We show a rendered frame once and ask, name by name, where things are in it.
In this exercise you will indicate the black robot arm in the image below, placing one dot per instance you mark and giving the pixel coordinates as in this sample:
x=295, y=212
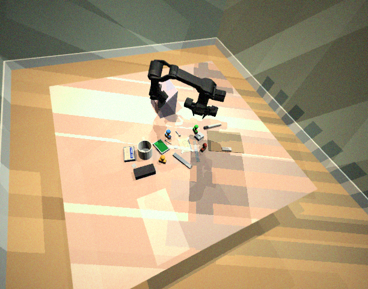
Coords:
x=205, y=86

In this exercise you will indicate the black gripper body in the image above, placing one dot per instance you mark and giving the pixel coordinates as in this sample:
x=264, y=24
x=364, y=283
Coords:
x=190, y=104

